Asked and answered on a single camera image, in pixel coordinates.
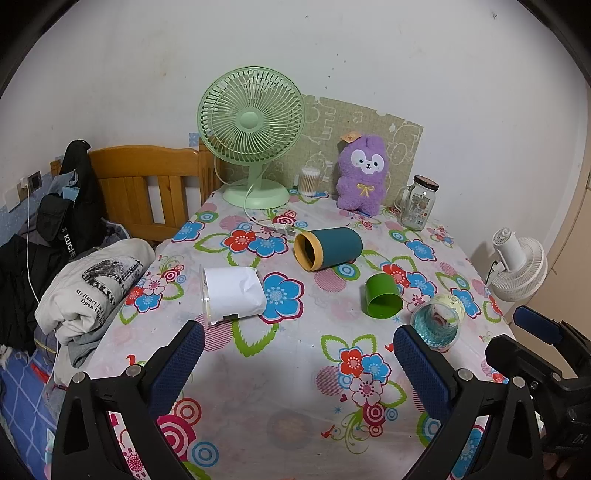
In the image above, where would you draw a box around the teal cup with yellow rim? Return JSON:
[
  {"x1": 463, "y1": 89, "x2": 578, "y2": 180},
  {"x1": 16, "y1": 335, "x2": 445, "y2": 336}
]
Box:
[{"x1": 294, "y1": 227, "x2": 363, "y2": 272}]

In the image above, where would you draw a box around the clear cup with blue base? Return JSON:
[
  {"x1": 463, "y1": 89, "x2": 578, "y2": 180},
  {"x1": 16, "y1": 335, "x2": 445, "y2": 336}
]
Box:
[{"x1": 411, "y1": 294, "x2": 466, "y2": 353}]

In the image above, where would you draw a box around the green plastic cup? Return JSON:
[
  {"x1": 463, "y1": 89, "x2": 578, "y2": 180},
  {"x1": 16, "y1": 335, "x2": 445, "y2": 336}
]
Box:
[{"x1": 363, "y1": 273, "x2": 403, "y2": 320}]

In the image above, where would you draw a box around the white paper-wrapped cup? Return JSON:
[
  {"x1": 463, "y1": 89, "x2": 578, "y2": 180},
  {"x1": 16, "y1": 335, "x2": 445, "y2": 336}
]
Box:
[{"x1": 200, "y1": 267, "x2": 266, "y2": 325}]

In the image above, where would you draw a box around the white clip fan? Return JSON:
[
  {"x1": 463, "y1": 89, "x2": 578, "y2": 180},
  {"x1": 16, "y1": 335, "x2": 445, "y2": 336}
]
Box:
[{"x1": 486, "y1": 227, "x2": 548, "y2": 303}]

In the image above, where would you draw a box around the blue checked bedding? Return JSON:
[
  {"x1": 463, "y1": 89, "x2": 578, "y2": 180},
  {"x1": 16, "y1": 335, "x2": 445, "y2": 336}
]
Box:
[{"x1": 1, "y1": 351, "x2": 56, "y2": 479}]

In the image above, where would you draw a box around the white printed t-shirt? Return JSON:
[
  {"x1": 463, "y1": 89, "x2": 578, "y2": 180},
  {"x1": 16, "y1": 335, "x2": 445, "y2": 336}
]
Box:
[{"x1": 35, "y1": 238, "x2": 155, "y2": 345}]

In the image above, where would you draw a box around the floral tablecloth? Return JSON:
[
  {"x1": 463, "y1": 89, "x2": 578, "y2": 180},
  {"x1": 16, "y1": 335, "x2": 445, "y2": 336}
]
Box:
[{"x1": 87, "y1": 193, "x2": 509, "y2": 479}]

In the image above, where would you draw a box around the glass mason jar mug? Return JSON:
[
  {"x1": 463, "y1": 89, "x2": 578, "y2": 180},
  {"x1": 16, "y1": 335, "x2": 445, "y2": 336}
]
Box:
[{"x1": 394, "y1": 175, "x2": 440, "y2": 231}]

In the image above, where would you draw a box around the black jacket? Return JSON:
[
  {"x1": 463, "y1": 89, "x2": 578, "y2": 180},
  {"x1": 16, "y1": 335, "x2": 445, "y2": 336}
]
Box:
[{"x1": 1, "y1": 139, "x2": 107, "y2": 353}]

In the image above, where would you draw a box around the white fan power plug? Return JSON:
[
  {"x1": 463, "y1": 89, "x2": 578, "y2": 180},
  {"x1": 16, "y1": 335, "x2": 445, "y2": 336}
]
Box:
[{"x1": 270, "y1": 224, "x2": 296, "y2": 237}]

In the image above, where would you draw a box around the purple plush bunny toy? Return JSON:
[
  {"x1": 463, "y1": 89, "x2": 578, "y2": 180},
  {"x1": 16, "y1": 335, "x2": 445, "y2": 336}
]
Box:
[{"x1": 335, "y1": 132, "x2": 389, "y2": 216}]

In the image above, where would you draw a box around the cotton swab container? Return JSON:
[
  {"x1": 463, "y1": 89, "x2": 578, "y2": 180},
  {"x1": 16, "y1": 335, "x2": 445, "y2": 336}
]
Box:
[{"x1": 297, "y1": 166, "x2": 321, "y2": 197}]

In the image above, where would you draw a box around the beige patterned foam board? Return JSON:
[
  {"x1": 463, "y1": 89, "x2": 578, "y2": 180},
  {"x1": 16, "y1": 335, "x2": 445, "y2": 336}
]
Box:
[{"x1": 263, "y1": 94, "x2": 423, "y2": 205}]

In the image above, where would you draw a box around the green desk fan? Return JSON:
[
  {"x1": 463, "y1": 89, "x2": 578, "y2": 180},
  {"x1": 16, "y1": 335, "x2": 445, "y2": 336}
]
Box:
[{"x1": 197, "y1": 66, "x2": 304, "y2": 210}]

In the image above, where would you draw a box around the white charging cable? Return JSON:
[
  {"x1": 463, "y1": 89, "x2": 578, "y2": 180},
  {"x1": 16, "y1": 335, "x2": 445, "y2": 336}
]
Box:
[{"x1": 20, "y1": 181, "x2": 43, "y2": 305}]

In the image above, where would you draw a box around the wall power socket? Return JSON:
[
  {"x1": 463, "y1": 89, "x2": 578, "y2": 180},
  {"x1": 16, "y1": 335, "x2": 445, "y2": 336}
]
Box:
[{"x1": 28, "y1": 171, "x2": 42, "y2": 192}]

